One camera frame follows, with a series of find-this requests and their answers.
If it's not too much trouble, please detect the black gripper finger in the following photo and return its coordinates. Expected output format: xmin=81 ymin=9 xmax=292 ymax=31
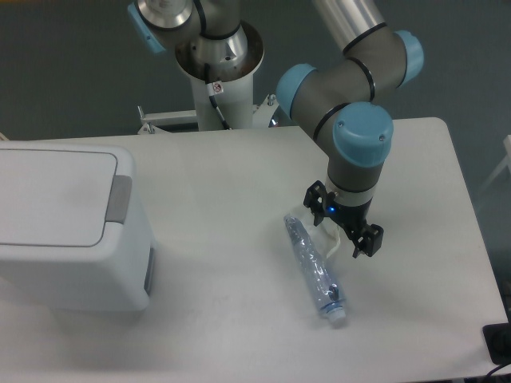
xmin=351 ymin=223 xmax=384 ymax=258
xmin=303 ymin=180 xmax=327 ymax=227

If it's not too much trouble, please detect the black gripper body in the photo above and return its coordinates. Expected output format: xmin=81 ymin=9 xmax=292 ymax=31
xmin=322 ymin=194 xmax=372 ymax=236

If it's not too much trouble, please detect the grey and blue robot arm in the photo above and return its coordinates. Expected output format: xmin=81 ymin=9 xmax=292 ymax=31
xmin=128 ymin=1 xmax=424 ymax=256

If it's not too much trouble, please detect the white trash can body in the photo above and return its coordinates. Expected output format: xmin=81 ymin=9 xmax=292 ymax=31
xmin=1 ymin=141 xmax=156 ymax=311

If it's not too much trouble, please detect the white trash can lid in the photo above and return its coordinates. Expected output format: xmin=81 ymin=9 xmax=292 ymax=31
xmin=1 ymin=148 xmax=117 ymax=247

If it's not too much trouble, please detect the crumpled white paper tissue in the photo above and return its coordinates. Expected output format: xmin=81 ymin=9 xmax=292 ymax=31
xmin=288 ymin=205 xmax=341 ymax=259

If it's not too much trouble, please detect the clear plastic water bottle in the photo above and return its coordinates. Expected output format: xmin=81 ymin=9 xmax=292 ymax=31
xmin=283 ymin=215 xmax=347 ymax=328

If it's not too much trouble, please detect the black device at table corner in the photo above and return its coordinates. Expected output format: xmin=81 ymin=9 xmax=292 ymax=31
xmin=482 ymin=323 xmax=510 ymax=365

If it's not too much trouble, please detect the grey lid push button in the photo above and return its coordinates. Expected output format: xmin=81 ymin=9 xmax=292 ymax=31
xmin=105 ymin=176 xmax=133 ymax=224

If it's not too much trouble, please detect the white metal base frame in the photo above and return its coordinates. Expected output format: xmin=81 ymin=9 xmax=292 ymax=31
xmin=137 ymin=93 xmax=285 ymax=135

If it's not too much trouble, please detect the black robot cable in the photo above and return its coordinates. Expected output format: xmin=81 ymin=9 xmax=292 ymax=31
xmin=203 ymin=61 xmax=234 ymax=131

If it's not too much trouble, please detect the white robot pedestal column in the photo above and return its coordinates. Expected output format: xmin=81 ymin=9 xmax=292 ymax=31
xmin=175 ymin=21 xmax=264 ymax=131

